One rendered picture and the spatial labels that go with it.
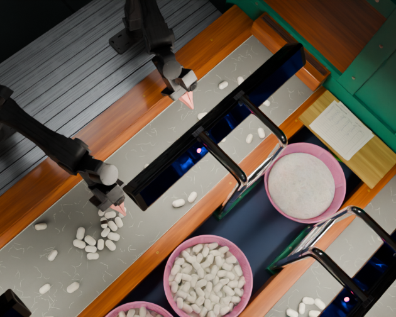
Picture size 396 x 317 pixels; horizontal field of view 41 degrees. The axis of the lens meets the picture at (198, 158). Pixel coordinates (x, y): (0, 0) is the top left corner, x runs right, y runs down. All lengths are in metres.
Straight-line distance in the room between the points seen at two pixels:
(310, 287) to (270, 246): 0.18
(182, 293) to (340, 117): 0.77
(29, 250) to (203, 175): 0.58
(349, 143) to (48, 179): 0.97
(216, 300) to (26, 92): 0.93
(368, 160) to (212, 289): 0.66
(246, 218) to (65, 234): 0.58
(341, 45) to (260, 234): 0.65
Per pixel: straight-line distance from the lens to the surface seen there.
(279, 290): 1.64
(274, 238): 1.75
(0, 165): 1.81
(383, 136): 1.84
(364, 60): 1.64
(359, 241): 1.77
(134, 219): 1.64
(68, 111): 1.83
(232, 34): 1.87
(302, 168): 1.76
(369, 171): 1.80
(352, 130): 1.82
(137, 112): 1.71
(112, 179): 1.41
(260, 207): 1.76
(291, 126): 1.77
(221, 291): 1.65
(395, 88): 1.66
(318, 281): 1.70
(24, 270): 1.66
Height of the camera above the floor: 2.35
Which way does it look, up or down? 72 degrees down
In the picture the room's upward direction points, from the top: 19 degrees clockwise
